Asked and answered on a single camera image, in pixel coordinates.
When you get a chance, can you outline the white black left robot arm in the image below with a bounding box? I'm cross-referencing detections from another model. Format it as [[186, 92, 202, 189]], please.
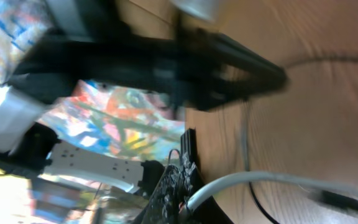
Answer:
[[0, 1, 287, 193]]

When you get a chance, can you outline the white usb cable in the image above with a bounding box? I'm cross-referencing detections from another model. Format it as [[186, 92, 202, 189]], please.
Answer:
[[178, 170, 358, 218]]

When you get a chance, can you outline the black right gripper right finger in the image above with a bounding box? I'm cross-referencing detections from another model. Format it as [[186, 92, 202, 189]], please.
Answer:
[[188, 197, 234, 224]]

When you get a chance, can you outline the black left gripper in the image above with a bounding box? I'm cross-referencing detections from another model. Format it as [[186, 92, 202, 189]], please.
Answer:
[[7, 28, 288, 109]]

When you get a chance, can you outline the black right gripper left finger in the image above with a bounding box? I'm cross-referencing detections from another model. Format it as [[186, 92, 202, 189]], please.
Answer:
[[132, 165, 198, 224]]

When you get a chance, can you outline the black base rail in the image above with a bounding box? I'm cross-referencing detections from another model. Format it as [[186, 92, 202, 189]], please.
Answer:
[[180, 128, 200, 175]]

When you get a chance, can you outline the thin black usb cable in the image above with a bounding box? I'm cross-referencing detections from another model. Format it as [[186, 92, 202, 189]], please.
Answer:
[[241, 102, 281, 224]]

